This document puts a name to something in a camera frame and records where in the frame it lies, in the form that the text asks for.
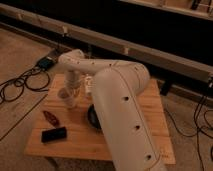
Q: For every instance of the white ceramic cup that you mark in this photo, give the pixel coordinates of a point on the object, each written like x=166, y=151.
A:
x=66, y=98

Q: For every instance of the black power adapter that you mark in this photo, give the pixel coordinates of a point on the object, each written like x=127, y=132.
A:
x=45, y=63

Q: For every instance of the long wooden rail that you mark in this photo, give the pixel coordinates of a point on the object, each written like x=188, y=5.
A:
x=173, y=39

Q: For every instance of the wooden table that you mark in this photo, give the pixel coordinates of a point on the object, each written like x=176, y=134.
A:
x=85, y=142

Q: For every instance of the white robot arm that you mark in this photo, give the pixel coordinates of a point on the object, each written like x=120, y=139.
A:
x=115, y=87

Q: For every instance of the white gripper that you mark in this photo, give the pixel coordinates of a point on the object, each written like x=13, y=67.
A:
x=73, y=81

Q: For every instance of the dark ceramic bowl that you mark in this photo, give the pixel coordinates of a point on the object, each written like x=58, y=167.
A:
x=92, y=117

